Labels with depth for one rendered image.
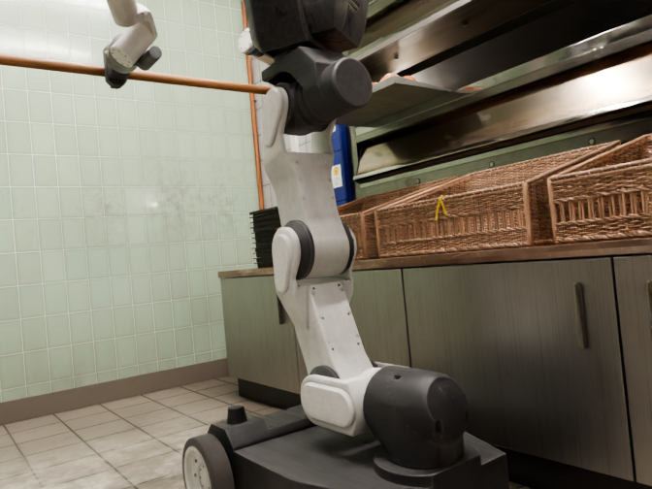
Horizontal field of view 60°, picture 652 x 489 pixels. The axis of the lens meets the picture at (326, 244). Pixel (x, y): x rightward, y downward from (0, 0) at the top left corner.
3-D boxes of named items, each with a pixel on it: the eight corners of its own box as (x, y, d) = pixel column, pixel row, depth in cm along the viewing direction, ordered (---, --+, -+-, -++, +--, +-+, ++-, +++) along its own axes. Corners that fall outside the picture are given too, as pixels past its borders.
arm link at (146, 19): (120, 54, 146) (105, 13, 134) (141, 32, 149) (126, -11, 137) (142, 63, 145) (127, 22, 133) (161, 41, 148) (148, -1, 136)
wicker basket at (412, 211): (476, 248, 204) (469, 173, 204) (635, 235, 158) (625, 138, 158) (374, 259, 176) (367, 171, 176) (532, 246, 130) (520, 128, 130)
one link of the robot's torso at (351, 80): (378, 111, 126) (371, 33, 126) (333, 106, 118) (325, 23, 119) (309, 139, 148) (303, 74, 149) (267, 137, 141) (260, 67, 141)
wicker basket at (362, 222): (371, 257, 252) (365, 196, 252) (468, 249, 205) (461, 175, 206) (277, 267, 224) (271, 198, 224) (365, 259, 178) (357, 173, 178)
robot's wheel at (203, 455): (242, 474, 124) (206, 415, 138) (220, 481, 121) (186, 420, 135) (228, 537, 132) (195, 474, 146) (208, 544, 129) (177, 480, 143)
